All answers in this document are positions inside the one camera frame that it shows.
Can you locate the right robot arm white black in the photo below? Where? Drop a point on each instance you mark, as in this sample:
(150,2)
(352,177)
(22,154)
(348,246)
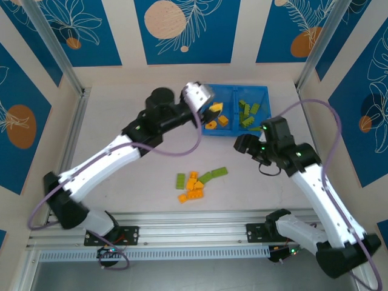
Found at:
(327,200)

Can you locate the long orange lego brick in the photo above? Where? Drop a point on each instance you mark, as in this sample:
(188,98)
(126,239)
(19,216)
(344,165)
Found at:
(195,194)

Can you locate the blue floral wall poster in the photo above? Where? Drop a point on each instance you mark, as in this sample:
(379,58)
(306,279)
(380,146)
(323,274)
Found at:
(212,36)
(30,45)
(348,136)
(100,45)
(354,36)
(30,169)
(272,36)

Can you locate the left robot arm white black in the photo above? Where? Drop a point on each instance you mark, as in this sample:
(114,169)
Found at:
(100,163)

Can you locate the orange round lego piece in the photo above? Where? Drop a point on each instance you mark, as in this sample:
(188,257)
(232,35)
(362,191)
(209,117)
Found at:
(211,124)

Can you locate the aluminium side rail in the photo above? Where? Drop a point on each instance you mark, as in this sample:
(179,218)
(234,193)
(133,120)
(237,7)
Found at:
(70,151)
(307,121)

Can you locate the blue two-compartment plastic bin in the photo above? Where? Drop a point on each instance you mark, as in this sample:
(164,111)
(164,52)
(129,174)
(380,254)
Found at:
(224,133)

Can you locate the long green lego brick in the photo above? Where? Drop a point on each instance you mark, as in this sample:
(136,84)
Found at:
(244,106)
(181,181)
(219,172)

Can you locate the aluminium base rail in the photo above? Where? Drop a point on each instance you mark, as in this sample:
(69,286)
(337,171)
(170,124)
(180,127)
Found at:
(197,224)

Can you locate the orange sloped lego brick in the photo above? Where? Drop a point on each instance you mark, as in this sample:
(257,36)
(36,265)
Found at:
(198,185)

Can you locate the aluminium frame post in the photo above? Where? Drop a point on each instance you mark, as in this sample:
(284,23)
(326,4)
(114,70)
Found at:
(332,42)
(52,42)

